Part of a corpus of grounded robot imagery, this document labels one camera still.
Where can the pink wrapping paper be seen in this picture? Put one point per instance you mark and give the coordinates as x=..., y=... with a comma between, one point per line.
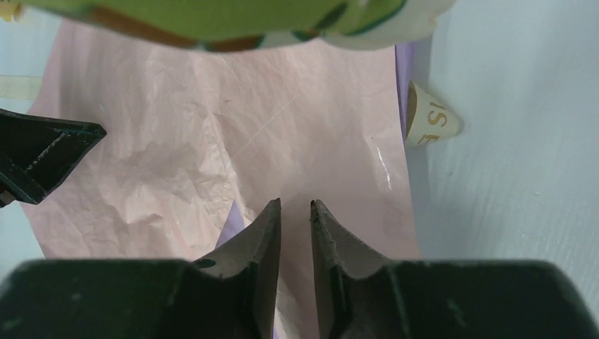
x=192, y=134

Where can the yellow cartoon child jacket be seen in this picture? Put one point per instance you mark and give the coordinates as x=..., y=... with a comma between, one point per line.
x=222, y=26

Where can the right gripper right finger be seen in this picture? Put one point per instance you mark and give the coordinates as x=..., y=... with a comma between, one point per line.
x=360, y=293

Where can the purple wrapping paper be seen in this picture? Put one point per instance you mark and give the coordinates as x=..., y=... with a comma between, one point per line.
x=318, y=122

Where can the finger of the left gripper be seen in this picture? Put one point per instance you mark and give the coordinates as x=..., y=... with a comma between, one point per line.
x=39, y=153

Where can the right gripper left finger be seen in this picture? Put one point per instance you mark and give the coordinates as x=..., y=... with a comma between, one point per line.
x=228, y=293

